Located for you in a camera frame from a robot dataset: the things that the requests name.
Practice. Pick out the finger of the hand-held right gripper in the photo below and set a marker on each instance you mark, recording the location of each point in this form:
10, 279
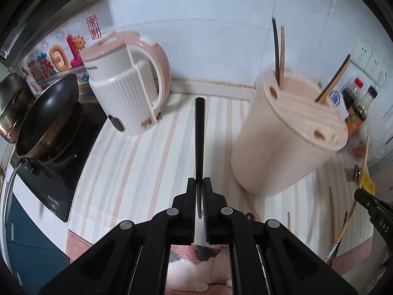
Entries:
371, 206

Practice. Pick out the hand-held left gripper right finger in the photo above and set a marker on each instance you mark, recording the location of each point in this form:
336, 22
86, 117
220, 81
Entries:
205, 212

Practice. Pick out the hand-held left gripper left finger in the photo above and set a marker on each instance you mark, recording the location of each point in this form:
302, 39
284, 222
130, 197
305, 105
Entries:
184, 215

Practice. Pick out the cream cylindrical chopstick holder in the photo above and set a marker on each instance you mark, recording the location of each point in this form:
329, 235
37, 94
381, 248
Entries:
276, 147

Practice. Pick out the yellow utility knife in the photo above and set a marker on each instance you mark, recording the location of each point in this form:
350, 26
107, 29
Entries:
368, 186

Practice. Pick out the small brown block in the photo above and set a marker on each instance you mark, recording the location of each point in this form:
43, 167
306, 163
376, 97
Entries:
351, 174

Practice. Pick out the striped cat print table mat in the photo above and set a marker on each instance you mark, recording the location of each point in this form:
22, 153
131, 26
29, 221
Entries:
138, 166

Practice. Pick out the dark bottle orange label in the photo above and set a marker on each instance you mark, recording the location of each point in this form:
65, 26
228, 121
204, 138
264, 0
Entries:
354, 123

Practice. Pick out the dark bottle black cap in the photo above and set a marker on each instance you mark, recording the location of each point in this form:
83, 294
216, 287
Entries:
368, 96

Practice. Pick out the white seasoning packet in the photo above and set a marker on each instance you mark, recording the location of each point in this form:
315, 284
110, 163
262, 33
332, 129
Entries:
337, 100

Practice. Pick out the dark bottle red cap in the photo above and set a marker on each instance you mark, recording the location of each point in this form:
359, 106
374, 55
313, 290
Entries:
353, 90

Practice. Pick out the black cooktop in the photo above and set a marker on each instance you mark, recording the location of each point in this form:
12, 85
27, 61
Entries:
61, 184

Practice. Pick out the pink and white electric kettle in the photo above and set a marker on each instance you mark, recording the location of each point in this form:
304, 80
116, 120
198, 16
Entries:
122, 83

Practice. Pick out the blue kitchen cabinet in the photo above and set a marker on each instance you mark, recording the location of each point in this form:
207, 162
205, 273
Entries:
33, 252

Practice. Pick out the black wok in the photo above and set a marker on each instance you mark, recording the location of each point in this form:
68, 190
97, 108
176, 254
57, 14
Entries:
46, 119

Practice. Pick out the steel pot with lid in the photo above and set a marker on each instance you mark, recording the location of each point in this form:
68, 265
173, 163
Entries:
12, 107

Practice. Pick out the black range hood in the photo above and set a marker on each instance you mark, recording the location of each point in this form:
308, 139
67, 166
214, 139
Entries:
27, 9

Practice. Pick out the white wall socket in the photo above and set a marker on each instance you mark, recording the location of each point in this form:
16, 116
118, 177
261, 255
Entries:
362, 49
382, 73
373, 62

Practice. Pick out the colourful wall sticker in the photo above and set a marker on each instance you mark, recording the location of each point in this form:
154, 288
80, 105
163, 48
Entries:
52, 61

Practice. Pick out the red seal wall sticker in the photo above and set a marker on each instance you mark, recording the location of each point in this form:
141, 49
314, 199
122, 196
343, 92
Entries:
93, 27

